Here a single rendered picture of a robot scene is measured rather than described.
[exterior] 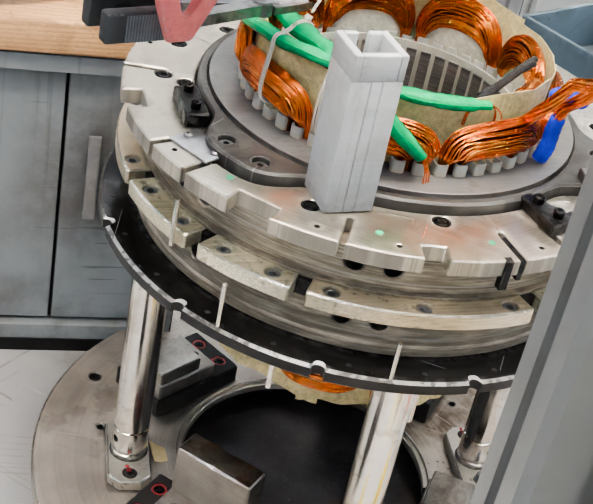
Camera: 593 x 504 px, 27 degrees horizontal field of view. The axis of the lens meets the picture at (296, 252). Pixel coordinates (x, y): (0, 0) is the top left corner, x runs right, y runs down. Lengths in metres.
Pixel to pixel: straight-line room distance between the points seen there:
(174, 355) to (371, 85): 0.38
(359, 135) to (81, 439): 0.38
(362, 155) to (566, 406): 0.42
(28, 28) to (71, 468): 0.30
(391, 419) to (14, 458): 0.32
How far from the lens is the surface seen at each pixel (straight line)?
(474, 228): 0.66
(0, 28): 0.87
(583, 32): 1.10
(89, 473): 0.89
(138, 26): 0.61
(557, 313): 0.23
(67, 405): 0.94
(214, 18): 0.64
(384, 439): 0.73
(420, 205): 0.66
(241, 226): 0.66
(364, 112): 0.61
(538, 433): 0.23
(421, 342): 0.68
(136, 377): 0.84
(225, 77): 0.74
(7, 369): 1.00
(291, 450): 0.96
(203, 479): 0.81
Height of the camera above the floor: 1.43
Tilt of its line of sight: 33 degrees down
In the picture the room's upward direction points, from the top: 12 degrees clockwise
